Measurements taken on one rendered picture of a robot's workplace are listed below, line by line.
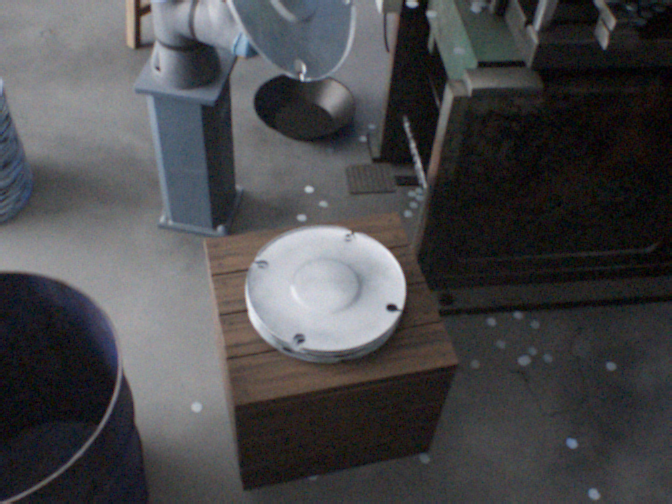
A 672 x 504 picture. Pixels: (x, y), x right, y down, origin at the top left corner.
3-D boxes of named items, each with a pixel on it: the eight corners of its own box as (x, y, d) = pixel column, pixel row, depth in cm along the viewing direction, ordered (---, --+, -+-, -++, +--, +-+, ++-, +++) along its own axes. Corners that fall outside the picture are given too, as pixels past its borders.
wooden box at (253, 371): (242, 491, 154) (234, 406, 127) (214, 338, 177) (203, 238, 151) (429, 452, 162) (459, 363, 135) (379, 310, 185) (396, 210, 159)
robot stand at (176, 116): (156, 228, 198) (132, 87, 164) (178, 179, 210) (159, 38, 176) (226, 240, 197) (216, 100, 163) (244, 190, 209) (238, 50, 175)
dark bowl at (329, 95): (256, 156, 218) (255, 138, 213) (251, 91, 237) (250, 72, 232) (360, 153, 222) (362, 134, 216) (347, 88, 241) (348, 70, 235)
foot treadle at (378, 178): (348, 206, 192) (349, 192, 188) (343, 179, 198) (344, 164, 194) (572, 196, 199) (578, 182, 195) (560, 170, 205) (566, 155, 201)
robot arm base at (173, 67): (142, 83, 165) (136, 44, 157) (164, 44, 175) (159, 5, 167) (210, 94, 164) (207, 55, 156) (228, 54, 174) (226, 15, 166)
